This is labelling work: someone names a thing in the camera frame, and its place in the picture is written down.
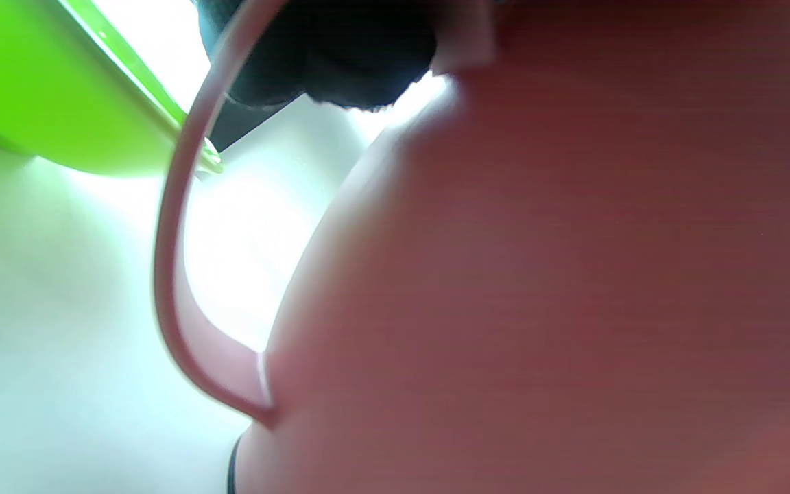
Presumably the pink salad bowl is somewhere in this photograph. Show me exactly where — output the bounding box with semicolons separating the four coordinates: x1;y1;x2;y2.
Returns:
154;0;790;494

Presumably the person's left hand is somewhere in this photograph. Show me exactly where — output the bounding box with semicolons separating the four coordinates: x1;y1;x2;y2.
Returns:
196;0;437;112

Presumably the green plastic bowl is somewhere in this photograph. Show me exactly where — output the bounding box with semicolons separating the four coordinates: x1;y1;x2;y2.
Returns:
0;0;223;176

